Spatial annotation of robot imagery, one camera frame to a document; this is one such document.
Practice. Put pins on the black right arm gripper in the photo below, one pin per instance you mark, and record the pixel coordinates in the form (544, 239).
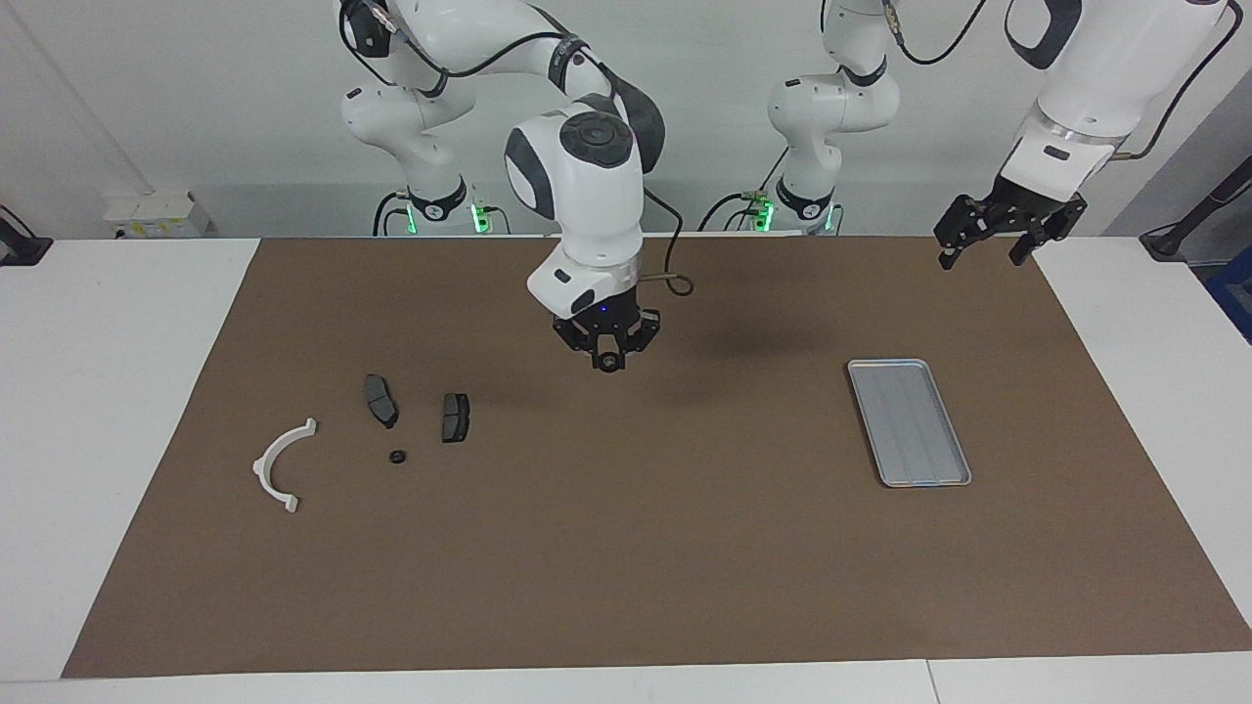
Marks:
(606, 323)

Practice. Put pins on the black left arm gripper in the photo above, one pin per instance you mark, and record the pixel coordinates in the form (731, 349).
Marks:
(1017, 207)

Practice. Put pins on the large black bearing gear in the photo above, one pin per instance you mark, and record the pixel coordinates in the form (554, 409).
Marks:
(610, 364)

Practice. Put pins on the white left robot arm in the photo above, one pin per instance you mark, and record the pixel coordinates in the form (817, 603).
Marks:
(1105, 68)

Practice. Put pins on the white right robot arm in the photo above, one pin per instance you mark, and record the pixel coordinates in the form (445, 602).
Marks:
(587, 196)

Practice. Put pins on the silver metal tray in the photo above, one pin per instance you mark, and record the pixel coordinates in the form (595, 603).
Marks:
(910, 425)

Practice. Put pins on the dark rectangular brake pad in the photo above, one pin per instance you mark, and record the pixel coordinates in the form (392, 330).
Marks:
(456, 418)

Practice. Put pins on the brown table mat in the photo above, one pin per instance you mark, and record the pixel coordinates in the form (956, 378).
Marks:
(636, 548)

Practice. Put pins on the dark curved brake pad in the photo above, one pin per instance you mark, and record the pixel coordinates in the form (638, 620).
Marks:
(380, 399)

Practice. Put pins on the blue crate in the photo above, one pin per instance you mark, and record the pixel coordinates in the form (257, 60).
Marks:
(1234, 298)

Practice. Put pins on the white power box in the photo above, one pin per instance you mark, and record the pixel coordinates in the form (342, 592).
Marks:
(156, 213)

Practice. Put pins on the black table clamp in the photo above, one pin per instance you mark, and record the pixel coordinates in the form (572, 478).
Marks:
(24, 249)

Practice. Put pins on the black pole mount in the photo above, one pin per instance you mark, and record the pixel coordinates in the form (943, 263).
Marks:
(1169, 240)

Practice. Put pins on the white curved plastic bracket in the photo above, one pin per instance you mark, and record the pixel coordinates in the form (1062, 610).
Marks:
(260, 467)

